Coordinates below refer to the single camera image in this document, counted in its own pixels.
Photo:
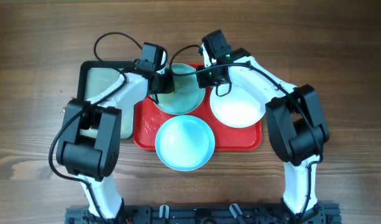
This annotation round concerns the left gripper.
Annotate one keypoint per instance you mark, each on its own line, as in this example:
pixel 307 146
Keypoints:
pixel 169 87

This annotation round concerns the white plate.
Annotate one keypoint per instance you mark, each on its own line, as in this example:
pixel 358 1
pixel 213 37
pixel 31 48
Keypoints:
pixel 235 107

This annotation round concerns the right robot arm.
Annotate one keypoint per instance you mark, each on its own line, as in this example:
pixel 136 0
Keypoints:
pixel 296 123

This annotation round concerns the mint green plate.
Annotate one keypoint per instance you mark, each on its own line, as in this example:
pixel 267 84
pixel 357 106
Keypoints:
pixel 186 97

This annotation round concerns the black mounting rail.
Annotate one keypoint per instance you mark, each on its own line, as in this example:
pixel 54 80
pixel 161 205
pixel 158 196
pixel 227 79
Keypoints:
pixel 257 214

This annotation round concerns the black water tray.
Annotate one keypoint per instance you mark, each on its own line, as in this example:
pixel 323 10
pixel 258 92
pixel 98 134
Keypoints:
pixel 93 80

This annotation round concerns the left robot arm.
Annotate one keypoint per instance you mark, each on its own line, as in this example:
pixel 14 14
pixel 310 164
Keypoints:
pixel 89 140

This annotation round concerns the light blue plate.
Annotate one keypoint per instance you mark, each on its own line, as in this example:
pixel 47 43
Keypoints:
pixel 185 143

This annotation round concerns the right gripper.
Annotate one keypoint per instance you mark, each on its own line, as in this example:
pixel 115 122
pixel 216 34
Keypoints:
pixel 203 82

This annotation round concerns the red plastic tray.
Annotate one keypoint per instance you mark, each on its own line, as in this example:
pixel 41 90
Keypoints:
pixel 148 118

